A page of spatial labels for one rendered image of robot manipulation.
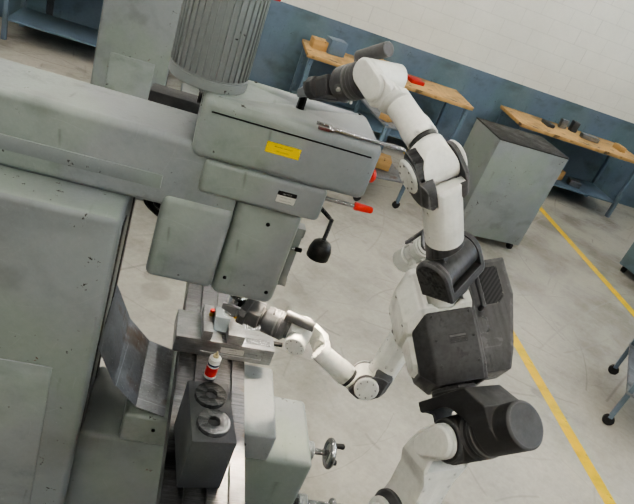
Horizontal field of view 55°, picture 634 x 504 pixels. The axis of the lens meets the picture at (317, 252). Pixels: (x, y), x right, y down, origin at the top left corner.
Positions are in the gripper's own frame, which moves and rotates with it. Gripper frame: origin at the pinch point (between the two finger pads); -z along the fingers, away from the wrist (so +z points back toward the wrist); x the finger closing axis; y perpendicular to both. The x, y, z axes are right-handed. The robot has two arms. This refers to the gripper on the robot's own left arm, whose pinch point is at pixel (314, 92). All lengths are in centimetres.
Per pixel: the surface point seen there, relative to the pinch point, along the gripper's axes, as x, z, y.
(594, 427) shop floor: 305, -73, -186
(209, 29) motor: -28.3, -3.2, 12.1
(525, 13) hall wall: 637, -319, 216
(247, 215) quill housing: -10.4, -17.6, -31.0
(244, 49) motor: -19.7, -1.9, 8.5
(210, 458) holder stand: -25, -18, -95
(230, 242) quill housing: -12.2, -24.0, -38.3
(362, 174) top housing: 9.8, 6.7, -21.4
